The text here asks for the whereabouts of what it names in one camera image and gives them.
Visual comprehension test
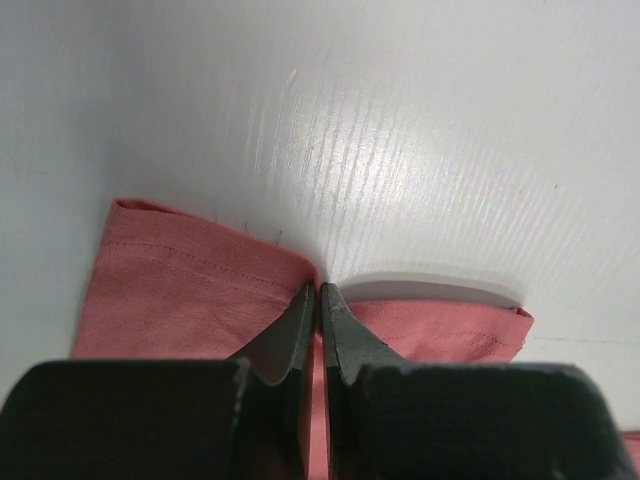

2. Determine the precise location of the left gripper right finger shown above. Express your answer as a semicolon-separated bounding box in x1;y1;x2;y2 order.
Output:
320;283;410;479

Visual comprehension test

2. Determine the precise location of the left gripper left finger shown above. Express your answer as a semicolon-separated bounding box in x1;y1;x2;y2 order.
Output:
231;283;316;479

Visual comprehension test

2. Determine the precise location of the pink red t shirt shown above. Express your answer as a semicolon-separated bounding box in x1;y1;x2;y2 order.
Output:
71;199;639;479

